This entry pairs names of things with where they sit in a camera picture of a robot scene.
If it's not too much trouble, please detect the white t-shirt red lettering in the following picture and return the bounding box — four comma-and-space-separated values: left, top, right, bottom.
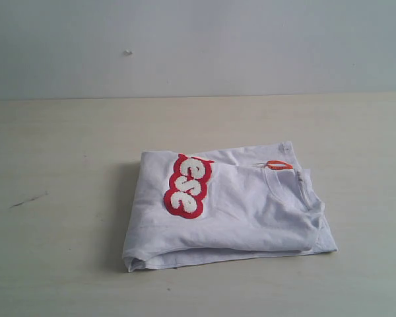
122, 141, 337, 272

